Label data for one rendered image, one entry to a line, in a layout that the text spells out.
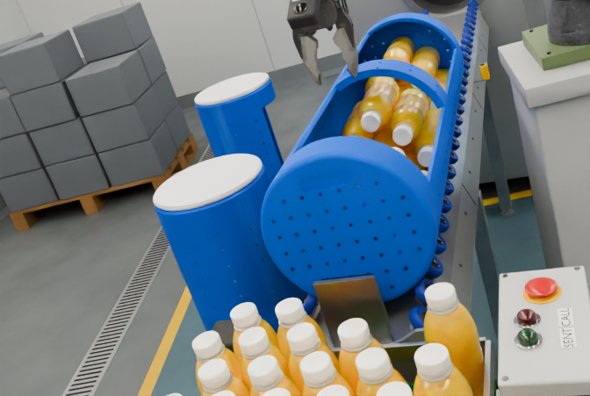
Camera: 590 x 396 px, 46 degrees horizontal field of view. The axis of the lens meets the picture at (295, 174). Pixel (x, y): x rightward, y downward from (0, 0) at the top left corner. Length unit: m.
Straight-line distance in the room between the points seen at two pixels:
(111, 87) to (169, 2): 2.06
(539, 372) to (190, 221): 1.01
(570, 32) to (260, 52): 5.15
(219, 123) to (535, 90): 1.31
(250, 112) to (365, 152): 1.37
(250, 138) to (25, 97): 2.70
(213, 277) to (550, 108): 0.83
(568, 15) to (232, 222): 0.83
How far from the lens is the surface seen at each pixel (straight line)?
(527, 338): 0.80
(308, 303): 1.20
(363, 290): 1.08
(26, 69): 4.83
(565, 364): 0.78
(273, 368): 0.89
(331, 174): 1.07
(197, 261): 1.67
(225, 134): 2.43
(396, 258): 1.12
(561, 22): 1.47
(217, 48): 6.53
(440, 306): 0.92
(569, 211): 1.49
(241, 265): 1.65
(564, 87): 1.38
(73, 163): 4.94
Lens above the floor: 1.61
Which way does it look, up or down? 22 degrees down
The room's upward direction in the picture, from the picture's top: 18 degrees counter-clockwise
